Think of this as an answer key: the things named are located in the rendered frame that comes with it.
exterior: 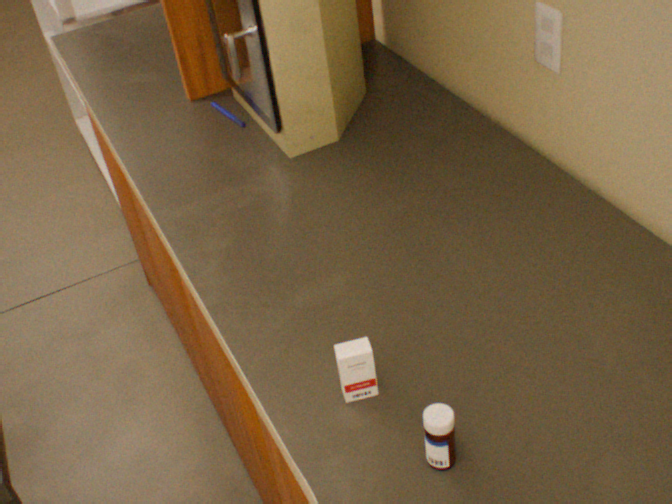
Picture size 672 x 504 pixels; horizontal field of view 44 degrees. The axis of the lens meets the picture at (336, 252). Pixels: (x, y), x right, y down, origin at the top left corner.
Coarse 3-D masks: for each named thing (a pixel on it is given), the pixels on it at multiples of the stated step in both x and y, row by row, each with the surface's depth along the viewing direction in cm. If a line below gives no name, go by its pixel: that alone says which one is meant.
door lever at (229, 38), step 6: (240, 30) 154; (246, 30) 154; (228, 36) 152; (234, 36) 153; (240, 36) 154; (252, 36) 154; (228, 42) 153; (234, 42) 153; (228, 48) 154; (234, 48) 154; (228, 54) 155; (234, 54) 155; (234, 60) 155; (234, 66) 156; (234, 72) 157; (240, 72) 157
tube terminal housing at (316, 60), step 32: (288, 0) 149; (320, 0) 153; (352, 0) 169; (288, 32) 152; (320, 32) 155; (352, 32) 171; (288, 64) 156; (320, 64) 159; (352, 64) 173; (288, 96) 159; (320, 96) 163; (352, 96) 176; (288, 128) 163; (320, 128) 167
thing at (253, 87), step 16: (224, 0) 163; (240, 0) 153; (224, 16) 167; (240, 16) 157; (256, 16) 149; (224, 32) 172; (256, 32) 151; (224, 48) 177; (240, 48) 165; (256, 48) 155; (224, 64) 182; (240, 64) 169; (256, 64) 159; (240, 80) 175; (256, 80) 163; (256, 96) 168; (272, 96) 159; (256, 112) 173; (272, 112) 161; (272, 128) 166
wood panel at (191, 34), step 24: (168, 0) 177; (192, 0) 179; (360, 0) 198; (168, 24) 182; (192, 24) 182; (360, 24) 201; (192, 48) 185; (216, 48) 188; (192, 72) 188; (216, 72) 191; (192, 96) 191
